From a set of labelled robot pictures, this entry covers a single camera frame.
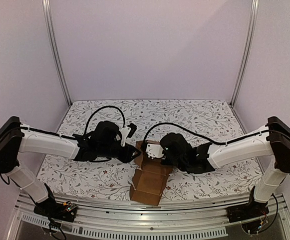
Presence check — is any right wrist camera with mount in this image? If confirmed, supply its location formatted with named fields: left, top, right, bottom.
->
left=145, top=143, right=164, bottom=159

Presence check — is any left aluminium frame post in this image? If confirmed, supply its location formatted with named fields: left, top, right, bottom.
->
left=42, top=0, right=72, bottom=107

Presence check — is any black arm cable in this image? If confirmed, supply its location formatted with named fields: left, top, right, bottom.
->
left=142, top=122, right=270, bottom=151
left=83, top=105, right=126, bottom=141

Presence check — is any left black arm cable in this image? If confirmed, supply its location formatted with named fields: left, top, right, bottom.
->
left=83, top=105, right=126, bottom=141

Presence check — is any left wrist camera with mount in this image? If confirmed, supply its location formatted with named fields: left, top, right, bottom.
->
left=119, top=123, right=137, bottom=147

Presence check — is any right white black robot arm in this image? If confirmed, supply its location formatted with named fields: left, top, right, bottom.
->
left=160, top=116, right=290, bottom=218

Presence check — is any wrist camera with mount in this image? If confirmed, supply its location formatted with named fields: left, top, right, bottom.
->
left=145, top=143, right=164, bottom=159
left=119, top=123, right=137, bottom=147

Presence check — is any floral patterned table mat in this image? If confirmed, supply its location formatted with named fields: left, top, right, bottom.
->
left=37, top=99, right=263, bottom=202

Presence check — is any brown cardboard box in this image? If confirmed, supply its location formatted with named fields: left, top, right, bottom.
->
left=129, top=140, right=174, bottom=206

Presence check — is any right aluminium frame post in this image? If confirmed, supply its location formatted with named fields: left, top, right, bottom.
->
left=230, top=0, right=259, bottom=107

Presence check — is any front aluminium rail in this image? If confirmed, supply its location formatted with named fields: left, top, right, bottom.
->
left=4, top=194, right=290, bottom=240

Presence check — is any aluminium frame post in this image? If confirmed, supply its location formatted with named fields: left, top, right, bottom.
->
left=230, top=0, right=259, bottom=107
left=42, top=0, right=72, bottom=107

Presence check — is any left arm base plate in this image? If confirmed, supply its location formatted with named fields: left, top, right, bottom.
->
left=34, top=198, right=78, bottom=223

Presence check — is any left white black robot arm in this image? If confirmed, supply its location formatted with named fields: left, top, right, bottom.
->
left=0, top=116, right=141, bottom=217

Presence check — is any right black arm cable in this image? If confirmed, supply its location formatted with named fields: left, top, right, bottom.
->
left=142, top=122, right=270, bottom=151

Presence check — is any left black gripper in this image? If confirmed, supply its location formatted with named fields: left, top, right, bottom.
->
left=98, top=142, right=141, bottom=164

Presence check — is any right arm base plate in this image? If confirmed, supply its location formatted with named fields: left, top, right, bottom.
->
left=226, top=202, right=269, bottom=223

